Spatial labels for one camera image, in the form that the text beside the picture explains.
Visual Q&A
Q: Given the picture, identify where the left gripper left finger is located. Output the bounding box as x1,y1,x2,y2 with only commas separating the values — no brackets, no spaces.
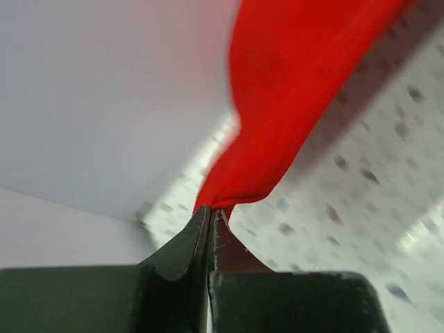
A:
1,206,211,332

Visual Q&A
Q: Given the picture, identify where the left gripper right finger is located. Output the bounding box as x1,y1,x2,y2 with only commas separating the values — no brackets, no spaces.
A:
208,210,390,333

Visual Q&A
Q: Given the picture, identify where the red t shirt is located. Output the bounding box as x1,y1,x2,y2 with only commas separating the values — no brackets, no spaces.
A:
195,0,412,213

